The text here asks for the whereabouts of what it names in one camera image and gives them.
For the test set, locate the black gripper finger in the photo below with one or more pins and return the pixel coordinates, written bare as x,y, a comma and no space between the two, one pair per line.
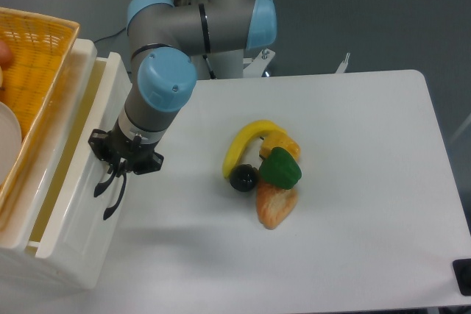
140,165
100,143

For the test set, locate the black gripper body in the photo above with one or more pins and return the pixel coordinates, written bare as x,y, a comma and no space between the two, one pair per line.
132,150

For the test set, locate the black top drawer handle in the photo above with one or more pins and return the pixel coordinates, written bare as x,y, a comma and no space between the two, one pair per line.
101,187

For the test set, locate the black drawer handle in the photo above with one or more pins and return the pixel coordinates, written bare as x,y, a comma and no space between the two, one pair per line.
117,191
101,187

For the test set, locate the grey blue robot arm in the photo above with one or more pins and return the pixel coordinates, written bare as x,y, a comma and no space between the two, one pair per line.
164,36

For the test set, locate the white drawer cabinet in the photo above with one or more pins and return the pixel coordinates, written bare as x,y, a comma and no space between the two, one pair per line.
37,188

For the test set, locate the yellow toy banana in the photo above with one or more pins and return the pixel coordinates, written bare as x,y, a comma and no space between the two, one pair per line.
243,138

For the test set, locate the white plate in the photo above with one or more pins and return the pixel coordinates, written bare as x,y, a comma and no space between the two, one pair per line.
11,140

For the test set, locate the black toy plum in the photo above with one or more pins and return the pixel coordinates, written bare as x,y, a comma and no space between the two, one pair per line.
243,178

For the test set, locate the yellow woven basket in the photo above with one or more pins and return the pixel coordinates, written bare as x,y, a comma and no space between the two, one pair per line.
40,45

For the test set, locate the orange toy pepper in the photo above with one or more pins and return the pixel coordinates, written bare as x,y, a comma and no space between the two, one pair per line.
282,140

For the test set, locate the green toy pepper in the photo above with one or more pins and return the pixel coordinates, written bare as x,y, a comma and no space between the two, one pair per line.
280,169

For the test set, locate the orange toy strawberry slice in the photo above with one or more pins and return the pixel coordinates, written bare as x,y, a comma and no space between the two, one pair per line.
274,204

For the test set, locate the red toy apple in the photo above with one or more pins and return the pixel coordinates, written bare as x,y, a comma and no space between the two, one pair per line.
6,55

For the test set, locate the black corner device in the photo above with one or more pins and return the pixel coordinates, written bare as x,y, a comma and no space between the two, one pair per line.
462,270

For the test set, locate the black lower drawer handle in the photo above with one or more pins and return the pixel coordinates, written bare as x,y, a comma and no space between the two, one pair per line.
117,191

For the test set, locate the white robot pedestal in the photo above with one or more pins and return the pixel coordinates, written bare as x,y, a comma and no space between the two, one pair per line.
223,65

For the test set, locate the white table frame bracket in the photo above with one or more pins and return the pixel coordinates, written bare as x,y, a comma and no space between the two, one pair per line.
342,68

